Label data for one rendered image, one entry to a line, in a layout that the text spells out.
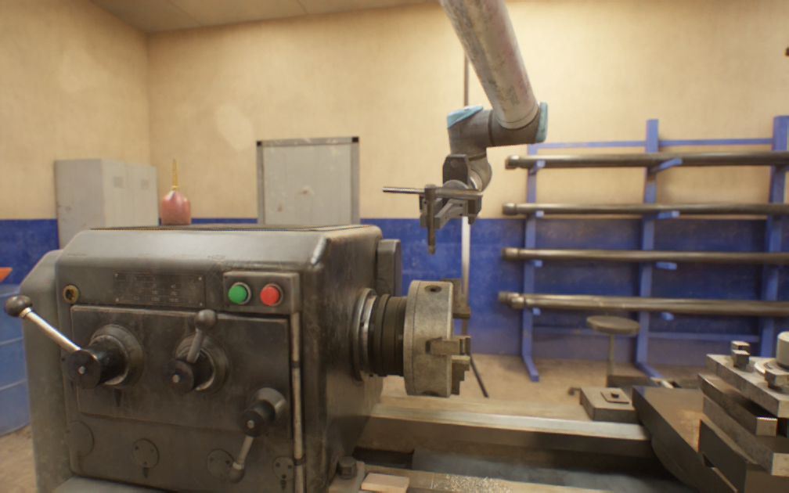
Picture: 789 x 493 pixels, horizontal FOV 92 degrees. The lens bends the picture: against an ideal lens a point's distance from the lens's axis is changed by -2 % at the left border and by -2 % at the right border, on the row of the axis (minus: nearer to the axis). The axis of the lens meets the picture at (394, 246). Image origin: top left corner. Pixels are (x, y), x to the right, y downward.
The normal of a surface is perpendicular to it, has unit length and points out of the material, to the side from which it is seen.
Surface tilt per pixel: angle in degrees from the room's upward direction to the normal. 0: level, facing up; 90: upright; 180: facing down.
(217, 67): 90
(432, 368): 99
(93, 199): 90
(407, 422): 90
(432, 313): 52
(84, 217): 90
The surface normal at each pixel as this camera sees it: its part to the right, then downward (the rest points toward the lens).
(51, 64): 0.98, 0.01
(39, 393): -0.18, 0.07
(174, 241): -0.13, -0.65
